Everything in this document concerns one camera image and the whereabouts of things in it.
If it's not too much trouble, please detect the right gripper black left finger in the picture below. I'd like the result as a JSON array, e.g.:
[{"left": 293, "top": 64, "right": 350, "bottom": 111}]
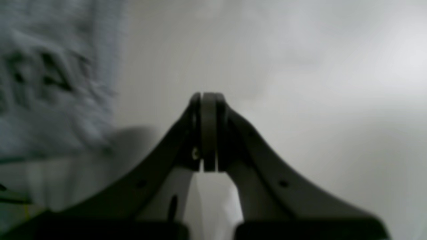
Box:
[{"left": 1, "top": 93, "right": 202, "bottom": 240}]

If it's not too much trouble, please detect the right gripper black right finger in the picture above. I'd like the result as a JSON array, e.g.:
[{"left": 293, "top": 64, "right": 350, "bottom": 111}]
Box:
[{"left": 213, "top": 93, "right": 390, "bottom": 240}]

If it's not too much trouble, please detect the grey T-shirt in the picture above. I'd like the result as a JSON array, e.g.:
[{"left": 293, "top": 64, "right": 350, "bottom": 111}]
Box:
[{"left": 0, "top": 0, "right": 129, "bottom": 160}]

